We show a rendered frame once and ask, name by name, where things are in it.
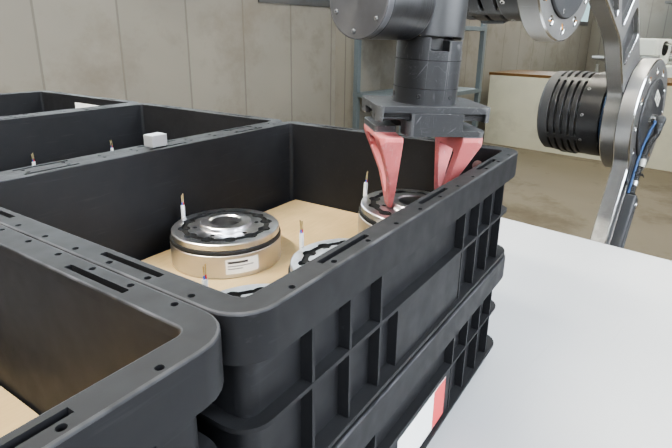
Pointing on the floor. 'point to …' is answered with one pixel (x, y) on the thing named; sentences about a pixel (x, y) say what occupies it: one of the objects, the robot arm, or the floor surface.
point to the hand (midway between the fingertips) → (414, 197)
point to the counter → (518, 128)
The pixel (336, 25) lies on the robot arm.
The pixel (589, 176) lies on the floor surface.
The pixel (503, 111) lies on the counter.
